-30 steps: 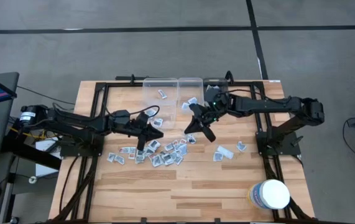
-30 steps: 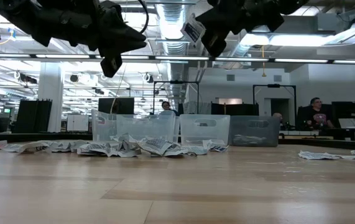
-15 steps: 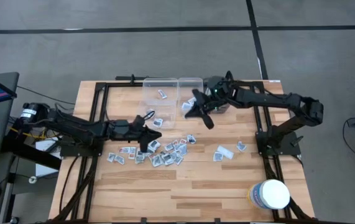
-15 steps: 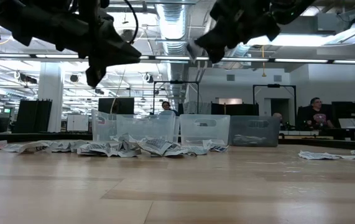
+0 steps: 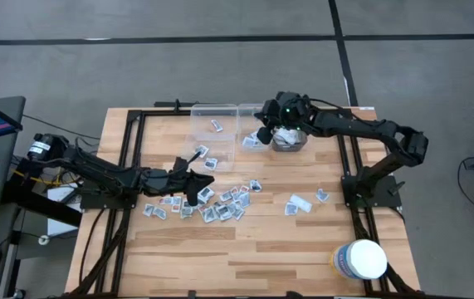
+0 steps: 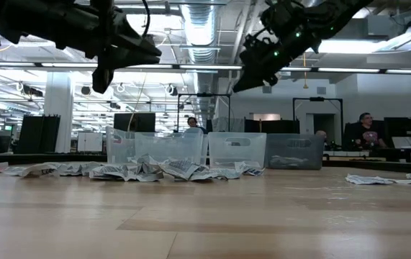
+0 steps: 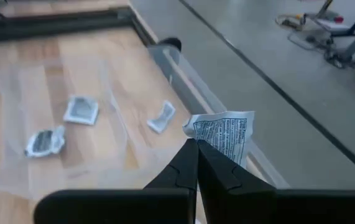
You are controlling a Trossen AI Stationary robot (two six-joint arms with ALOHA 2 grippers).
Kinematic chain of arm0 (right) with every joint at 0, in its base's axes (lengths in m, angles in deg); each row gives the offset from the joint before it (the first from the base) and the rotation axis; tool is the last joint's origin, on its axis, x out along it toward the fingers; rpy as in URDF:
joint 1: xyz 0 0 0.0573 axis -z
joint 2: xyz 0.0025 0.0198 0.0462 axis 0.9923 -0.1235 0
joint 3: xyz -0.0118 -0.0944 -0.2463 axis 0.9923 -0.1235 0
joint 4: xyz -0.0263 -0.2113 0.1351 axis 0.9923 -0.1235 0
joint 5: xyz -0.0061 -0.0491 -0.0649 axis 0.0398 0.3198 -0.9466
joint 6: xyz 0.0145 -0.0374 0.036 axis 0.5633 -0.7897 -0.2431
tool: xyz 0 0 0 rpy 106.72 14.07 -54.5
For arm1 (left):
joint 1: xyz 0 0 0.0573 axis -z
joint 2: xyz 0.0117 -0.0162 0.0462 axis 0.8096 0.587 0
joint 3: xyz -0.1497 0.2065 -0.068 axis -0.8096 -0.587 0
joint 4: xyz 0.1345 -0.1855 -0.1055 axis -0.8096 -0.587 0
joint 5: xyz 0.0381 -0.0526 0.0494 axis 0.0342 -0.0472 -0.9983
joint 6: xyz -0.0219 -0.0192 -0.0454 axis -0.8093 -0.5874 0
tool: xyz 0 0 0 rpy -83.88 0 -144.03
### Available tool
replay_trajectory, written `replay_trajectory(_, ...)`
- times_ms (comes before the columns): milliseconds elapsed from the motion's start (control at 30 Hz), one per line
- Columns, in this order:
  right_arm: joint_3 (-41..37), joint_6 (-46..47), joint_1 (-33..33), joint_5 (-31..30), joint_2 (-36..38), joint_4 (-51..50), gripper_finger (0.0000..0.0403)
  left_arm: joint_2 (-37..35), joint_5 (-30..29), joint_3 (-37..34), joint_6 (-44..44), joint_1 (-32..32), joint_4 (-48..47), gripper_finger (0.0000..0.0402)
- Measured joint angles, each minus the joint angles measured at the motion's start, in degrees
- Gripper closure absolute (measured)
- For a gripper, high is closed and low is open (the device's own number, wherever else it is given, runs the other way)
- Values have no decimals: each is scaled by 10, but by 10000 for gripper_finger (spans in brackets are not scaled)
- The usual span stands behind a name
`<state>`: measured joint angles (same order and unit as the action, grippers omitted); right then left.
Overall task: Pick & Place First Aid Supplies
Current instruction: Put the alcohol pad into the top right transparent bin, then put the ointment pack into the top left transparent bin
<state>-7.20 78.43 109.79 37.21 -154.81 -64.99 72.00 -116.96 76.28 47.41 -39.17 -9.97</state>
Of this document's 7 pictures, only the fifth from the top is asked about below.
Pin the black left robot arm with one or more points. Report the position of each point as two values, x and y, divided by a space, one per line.
95 168

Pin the large clear plastic bin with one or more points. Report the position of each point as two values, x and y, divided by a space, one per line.
224 143

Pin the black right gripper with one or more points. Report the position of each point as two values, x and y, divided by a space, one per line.
290 112

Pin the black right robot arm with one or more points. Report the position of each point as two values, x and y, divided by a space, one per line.
361 126

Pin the long white bandage wrapper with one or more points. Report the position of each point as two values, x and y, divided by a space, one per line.
288 136
301 203

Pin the black aluminium table frame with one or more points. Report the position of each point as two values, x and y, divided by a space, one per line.
157 112

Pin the dark grey plastic bin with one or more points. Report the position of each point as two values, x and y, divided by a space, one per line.
301 148

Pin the black desk beam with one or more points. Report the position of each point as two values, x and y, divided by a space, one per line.
41 203

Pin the black bar clamp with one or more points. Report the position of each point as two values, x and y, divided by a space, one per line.
177 104

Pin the white-lidded round jar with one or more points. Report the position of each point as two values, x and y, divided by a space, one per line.
363 259

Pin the white table label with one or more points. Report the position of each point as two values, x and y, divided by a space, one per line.
367 108

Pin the white box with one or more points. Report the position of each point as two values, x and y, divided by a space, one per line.
60 226

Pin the white tape roll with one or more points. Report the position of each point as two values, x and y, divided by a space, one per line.
39 239

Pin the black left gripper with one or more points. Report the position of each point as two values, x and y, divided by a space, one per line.
166 180

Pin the small clear plastic bin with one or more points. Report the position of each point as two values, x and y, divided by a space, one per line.
247 120

